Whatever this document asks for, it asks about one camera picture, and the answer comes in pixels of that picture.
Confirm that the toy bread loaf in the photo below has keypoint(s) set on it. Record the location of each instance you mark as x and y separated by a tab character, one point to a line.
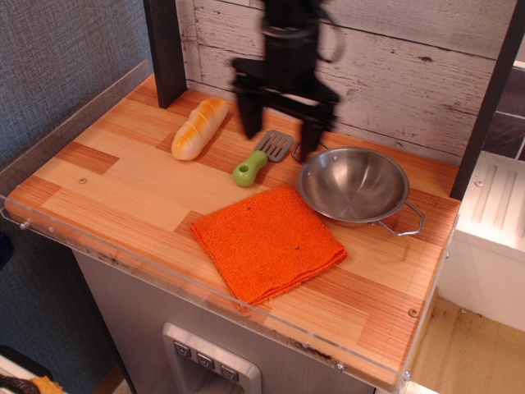
199	128

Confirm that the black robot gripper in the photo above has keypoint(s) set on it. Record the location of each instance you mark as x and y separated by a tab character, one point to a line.
286	81

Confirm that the dark right shelf post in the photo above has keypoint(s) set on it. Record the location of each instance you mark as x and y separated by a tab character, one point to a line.
495	88

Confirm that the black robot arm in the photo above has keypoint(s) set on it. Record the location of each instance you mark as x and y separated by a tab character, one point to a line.
293	15

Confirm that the grey toy fridge cabinet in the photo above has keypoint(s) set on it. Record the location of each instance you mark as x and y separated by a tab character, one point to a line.
135	309

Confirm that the clear acrylic counter guard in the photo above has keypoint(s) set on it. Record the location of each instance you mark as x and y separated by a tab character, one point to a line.
356	322

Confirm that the green-handled grey toy spatula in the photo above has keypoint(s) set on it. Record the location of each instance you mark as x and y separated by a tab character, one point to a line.
273	147

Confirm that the dark left shelf post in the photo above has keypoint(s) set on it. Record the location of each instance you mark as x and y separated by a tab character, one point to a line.
166	50

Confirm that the dark shelf post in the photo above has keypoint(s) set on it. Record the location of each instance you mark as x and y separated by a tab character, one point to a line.
166	50
495	88

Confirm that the silver dispenser button panel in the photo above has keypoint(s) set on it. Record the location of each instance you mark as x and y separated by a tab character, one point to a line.
200	366

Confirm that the stainless steel two-handled pot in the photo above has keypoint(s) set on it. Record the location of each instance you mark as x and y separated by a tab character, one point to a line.
353	186

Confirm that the yellow object bottom left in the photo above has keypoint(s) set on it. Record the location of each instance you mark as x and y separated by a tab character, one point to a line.
47	386

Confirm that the folded orange cloth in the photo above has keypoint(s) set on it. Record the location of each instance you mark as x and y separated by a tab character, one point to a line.
267	244

